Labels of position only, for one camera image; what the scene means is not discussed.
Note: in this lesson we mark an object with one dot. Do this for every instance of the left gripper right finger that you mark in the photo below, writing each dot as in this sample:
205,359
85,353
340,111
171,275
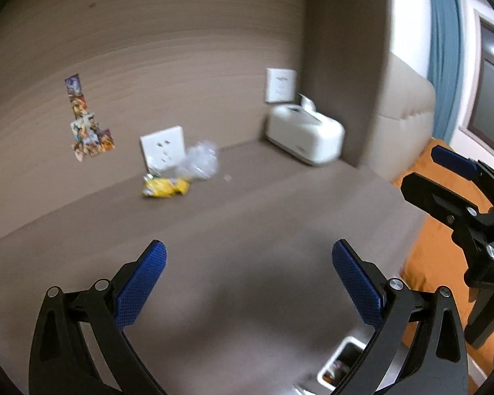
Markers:
436,362

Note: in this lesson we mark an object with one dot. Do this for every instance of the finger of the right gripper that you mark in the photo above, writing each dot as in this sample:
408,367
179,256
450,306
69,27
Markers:
477,172
437,201

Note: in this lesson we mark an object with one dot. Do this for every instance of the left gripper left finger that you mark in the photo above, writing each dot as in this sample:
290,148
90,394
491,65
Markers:
60,361

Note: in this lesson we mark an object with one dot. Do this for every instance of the white square trash bin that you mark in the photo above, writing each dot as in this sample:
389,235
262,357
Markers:
340,363

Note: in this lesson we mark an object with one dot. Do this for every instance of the orange bed cover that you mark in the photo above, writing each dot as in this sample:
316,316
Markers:
435,260

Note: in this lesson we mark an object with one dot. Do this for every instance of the beige padded headboard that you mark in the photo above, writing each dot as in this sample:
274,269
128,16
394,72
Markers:
404,120

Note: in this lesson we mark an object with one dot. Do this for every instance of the blue curtain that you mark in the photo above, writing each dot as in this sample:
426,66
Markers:
445,71

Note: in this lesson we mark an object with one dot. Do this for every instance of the white tissue box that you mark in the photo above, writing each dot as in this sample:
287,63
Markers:
305,133

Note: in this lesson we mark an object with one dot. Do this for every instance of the yellow snack wrapper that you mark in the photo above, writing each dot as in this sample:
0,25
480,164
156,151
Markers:
164,187

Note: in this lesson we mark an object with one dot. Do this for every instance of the colourful sticker strip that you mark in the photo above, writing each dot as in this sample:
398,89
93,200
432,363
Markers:
90,139

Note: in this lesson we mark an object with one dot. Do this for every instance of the clear crumpled plastic bag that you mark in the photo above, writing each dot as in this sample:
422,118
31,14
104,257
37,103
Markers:
200,162

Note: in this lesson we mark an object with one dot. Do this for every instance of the white wall socket centre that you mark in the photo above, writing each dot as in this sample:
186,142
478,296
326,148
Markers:
164,149

